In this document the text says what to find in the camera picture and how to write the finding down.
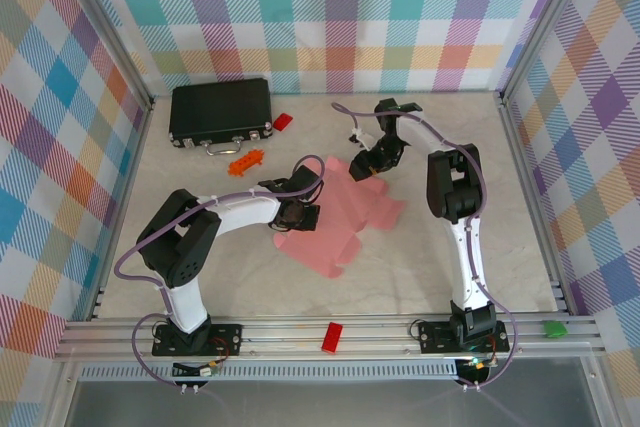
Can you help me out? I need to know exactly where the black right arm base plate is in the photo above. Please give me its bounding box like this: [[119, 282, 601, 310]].
[[417, 319, 511, 354]]

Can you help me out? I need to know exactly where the black carry case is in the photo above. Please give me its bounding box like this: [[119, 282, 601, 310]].
[[168, 77, 274, 157]]

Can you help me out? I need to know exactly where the grey metal panel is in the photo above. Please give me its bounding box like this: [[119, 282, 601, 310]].
[[49, 360, 619, 427]]

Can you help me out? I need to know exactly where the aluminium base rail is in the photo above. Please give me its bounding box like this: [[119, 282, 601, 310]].
[[53, 314, 606, 363]]

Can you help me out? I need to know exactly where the aluminium side rail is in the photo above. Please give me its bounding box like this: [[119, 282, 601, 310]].
[[497, 91, 571, 317], [87, 96, 155, 322]]

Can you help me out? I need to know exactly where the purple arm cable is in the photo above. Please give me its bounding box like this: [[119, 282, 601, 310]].
[[331, 100, 521, 393], [114, 154, 329, 391]]

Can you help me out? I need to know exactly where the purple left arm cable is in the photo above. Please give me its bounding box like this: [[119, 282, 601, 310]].
[[114, 154, 329, 391]]

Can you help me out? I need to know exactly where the red toy brick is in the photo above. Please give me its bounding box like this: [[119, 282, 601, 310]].
[[320, 321, 346, 354]]

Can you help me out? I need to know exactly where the pink paper box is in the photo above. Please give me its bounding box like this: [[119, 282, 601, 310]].
[[273, 154, 409, 280]]

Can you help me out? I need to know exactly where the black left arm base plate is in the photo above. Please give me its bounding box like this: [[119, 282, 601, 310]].
[[151, 322, 244, 358]]

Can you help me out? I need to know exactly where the slotted grey cable duct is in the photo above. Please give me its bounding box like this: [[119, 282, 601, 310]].
[[79, 364, 461, 383]]

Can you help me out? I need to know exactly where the black round connector board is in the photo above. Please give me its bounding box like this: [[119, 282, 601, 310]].
[[457, 356, 494, 392], [172, 359, 224, 392]]

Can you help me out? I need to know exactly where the orange toy piece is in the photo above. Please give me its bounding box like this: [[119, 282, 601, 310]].
[[229, 149, 265, 177]]

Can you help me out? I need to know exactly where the aluminium frame post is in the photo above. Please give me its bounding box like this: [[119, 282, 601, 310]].
[[497, 0, 596, 103], [57, 0, 156, 108]]

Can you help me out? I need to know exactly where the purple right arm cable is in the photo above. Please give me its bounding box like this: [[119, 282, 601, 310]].
[[331, 100, 521, 393]]

